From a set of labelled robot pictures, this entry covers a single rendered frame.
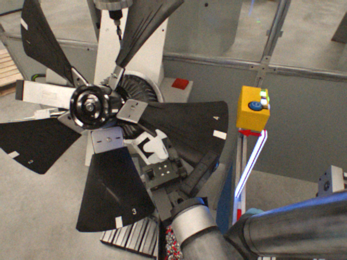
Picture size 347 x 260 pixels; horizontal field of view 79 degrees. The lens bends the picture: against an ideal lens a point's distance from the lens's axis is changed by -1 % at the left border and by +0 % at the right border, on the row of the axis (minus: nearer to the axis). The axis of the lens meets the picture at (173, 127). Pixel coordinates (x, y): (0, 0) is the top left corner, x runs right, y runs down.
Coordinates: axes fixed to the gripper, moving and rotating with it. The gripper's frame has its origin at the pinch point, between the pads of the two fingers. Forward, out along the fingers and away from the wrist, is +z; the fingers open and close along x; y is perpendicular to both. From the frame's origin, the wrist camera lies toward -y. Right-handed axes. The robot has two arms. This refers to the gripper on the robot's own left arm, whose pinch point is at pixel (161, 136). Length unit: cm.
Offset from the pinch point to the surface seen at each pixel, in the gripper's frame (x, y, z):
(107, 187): 13.0, 18.2, 0.6
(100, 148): 5.5, 16.2, 8.5
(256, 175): 127, -78, 28
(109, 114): -4.9, 10.2, 9.0
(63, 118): -0.4, 23.2, 18.8
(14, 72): 91, 117, 259
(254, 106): 13.7, -37.0, 9.1
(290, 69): 27, -81, 34
